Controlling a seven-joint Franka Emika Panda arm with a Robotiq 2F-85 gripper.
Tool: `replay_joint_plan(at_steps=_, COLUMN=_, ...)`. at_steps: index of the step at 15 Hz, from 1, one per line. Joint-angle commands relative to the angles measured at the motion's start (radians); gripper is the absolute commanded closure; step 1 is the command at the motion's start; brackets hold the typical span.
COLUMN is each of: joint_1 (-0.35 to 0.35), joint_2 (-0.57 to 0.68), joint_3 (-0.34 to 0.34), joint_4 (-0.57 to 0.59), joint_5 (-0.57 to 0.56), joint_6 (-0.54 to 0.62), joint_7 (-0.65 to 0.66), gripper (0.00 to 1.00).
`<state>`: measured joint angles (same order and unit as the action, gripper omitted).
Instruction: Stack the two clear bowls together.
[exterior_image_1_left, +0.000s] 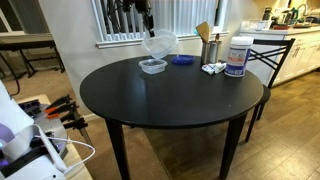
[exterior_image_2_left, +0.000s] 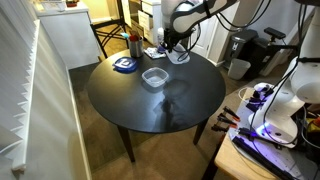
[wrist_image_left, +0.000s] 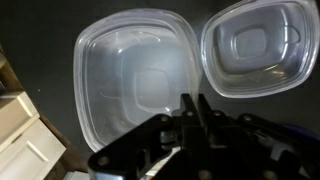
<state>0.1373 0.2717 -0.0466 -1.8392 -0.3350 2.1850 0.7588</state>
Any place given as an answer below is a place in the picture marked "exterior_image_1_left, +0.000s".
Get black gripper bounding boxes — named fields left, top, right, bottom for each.
left=123, top=0, right=156, bottom=38

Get clear plastic bowl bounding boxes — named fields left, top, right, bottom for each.
left=141, top=28, right=179, bottom=61
left=138, top=58, right=169, bottom=75

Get white window blinds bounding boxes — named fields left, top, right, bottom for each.
left=90, top=0, right=231, bottom=50

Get blue plastic lid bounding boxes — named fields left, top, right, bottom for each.
left=171, top=54, right=197, bottom=66

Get wooden spatula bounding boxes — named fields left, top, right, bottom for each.
left=195, top=21, right=214, bottom=44

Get metal utensil cup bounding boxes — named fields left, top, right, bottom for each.
left=200, top=40, right=222, bottom=65

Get round black wooden table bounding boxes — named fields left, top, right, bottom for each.
left=79, top=54, right=265, bottom=180

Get crumpled white packet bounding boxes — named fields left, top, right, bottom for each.
left=201, top=61, right=227, bottom=76

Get white wipes canister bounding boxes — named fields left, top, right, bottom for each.
left=224, top=36, right=254, bottom=78

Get black coffee machine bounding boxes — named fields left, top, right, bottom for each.
left=261, top=6, right=273, bottom=22

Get black clamp orange tips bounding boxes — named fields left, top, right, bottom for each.
left=44, top=94, right=73, bottom=114
left=46, top=102, right=80, bottom=120

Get black folding bench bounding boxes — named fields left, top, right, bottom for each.
left=0, top=33, right=66, bottom=80

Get black metal chair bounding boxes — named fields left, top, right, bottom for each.
left=244, top=37, right=297, bottom=143

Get metal robot mounting plate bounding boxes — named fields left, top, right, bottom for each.
left=18, top=99, right=73, bottom=158

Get white kitchen counter cabinet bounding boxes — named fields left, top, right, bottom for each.
left=239, top=25, right=320, bottom=86

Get kitchen faucet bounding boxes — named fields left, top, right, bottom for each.
left=292, top=3, right=310, bottom=19

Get white cable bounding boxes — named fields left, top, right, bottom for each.
left=34, top=134, right=96, bottom=175

